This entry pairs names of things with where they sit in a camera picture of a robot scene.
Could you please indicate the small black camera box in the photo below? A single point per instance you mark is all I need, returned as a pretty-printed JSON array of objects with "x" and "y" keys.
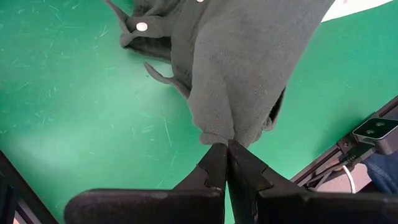
[{"x": 376, "y": 130}]

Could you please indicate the person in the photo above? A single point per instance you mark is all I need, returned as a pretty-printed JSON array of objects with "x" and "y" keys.
[{"x": 384, "y": 171}]

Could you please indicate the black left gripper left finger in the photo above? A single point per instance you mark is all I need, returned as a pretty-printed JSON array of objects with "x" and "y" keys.
[{"x": 155, "y": 207}]

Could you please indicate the green table mat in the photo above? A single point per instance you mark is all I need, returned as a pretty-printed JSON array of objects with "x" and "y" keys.
[{"x": 77, "y": 109}]

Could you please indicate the dark green garment white label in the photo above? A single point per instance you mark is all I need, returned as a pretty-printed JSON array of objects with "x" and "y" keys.
[{"x": 242, "y": 62}]

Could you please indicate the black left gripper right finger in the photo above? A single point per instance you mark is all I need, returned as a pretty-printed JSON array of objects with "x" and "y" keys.
[{"x": 295, "y": 208}]

